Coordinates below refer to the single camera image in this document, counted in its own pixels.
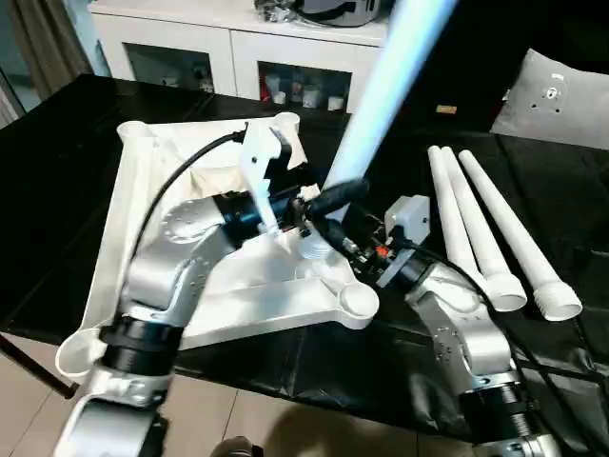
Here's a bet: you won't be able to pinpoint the black metal table frame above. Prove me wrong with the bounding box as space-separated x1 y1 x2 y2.
0 332 80 399

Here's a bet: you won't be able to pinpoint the white plastic table top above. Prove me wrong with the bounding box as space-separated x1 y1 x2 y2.
54 111 381 382

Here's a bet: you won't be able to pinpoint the black tangled straps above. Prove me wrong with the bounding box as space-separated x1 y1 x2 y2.
254 0 299 25

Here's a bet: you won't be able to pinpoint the white plastic table leg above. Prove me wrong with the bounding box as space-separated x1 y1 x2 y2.
300 0 461 262
440 145 529 313
426 145 481 287
457 149 584 323

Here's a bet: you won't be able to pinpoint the white cabinet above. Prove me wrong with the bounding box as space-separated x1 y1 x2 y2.
89 0 386 115

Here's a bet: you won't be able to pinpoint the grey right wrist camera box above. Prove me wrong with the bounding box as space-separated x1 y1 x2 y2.
383 194 432 249

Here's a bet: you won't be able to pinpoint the grey bag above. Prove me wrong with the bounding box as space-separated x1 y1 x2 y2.
292 0 382 28

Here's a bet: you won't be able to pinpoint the grey curtain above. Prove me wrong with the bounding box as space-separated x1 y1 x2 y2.
0 0 96 125

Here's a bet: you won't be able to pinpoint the grey cushion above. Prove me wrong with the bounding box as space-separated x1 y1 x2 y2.
489 47 609 151

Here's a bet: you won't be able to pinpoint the black sofa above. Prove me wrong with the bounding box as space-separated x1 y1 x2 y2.
349 0 609 144

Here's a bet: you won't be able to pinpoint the black table mat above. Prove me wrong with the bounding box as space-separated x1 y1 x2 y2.
0 73 609 442

